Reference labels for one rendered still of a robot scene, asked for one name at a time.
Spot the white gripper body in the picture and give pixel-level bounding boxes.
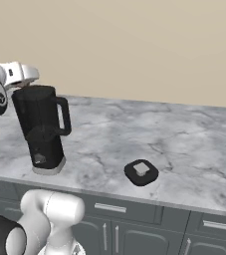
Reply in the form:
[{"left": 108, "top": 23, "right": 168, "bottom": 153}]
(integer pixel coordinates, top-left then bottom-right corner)
[{"left": 19, "top": 64, "right": 41, "bottom": 85}]

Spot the black blender with grey base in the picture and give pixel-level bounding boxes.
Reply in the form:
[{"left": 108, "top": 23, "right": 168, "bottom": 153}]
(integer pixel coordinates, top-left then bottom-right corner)
[{"left": 11, "top": 84, "right": 73, "bottom": 176}]

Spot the black blender lid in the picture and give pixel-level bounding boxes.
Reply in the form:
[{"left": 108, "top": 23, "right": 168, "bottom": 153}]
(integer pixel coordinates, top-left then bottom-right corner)
[{"left": 122, "top": 158, "right": 160, "bottom": 188}]

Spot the grey cupboard door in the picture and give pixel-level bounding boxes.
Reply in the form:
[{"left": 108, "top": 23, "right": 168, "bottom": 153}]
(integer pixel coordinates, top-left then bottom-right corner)
[
  {"left": 112, "top": 221, "right": 182, "bottom": 255},
  {"left": 0, "top": 198, "right": 23, "bottom": 223},
  {"left": 183, "top": 233, "right": 226, "bottom": 255},
  {"left": 70, "top": 220, "right": 113, "bottom": 255}
]

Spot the grey drawer front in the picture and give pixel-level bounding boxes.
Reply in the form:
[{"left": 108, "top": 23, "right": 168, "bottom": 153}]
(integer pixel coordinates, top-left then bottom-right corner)
[
  {"left": 80, "top": 193, "right": 164, "bottom": 226},
  {"left": 195, "top": 211, "right": 226, "bottom": 236}
]

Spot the silver drawer handle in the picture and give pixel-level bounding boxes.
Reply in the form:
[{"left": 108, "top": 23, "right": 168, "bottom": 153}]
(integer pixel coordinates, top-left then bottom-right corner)
[
  {"left": 94, "top": 202, "right": 127, "bottom": 214},
  {"left": 202, "top": 219, "right": 226, "bottom": 233}
]

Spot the silver cupboard door handle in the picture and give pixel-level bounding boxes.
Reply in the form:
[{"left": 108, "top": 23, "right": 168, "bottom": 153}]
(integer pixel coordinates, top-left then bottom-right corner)
[
  {"left": 183, "top": 237, "right": 192, "bottom": 255},
  {"left": 114, "top": 225, "right": 120, "bottom": 254},
  {"left": 102, "top": 222, "right": 109, "bottom": 252}
]

